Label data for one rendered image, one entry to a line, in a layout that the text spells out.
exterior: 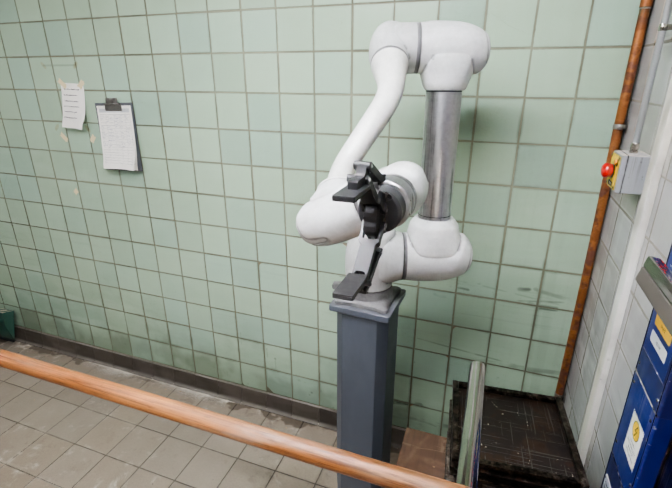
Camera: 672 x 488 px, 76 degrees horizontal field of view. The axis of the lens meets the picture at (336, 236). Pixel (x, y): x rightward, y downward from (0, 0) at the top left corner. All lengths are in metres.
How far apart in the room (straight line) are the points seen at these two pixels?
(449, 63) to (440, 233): 0.47
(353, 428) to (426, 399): 0.56
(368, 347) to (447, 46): 0.93
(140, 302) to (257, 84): 1.44
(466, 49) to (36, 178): 2.38
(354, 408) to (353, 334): 0.30
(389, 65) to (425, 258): 0.57
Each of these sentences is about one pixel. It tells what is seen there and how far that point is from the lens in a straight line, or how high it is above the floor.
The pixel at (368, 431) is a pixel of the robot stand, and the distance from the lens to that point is 1.69.
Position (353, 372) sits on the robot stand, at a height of 0.75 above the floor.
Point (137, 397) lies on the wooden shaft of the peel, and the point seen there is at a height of 1.20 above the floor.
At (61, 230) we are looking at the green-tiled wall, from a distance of 2.93.
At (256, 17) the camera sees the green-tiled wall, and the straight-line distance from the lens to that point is 1.90.
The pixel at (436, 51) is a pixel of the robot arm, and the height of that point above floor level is 1.76.
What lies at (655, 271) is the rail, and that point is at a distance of 0.78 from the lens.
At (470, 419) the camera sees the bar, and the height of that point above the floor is 1.17.
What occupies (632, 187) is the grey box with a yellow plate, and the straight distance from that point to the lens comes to 1.37.
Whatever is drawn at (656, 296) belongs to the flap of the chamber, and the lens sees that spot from 0.75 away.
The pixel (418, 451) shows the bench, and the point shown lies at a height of 0.58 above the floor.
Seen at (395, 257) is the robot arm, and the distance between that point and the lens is 1.34.
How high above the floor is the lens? 1.70
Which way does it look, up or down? 20 degrees down
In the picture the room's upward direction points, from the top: straight up
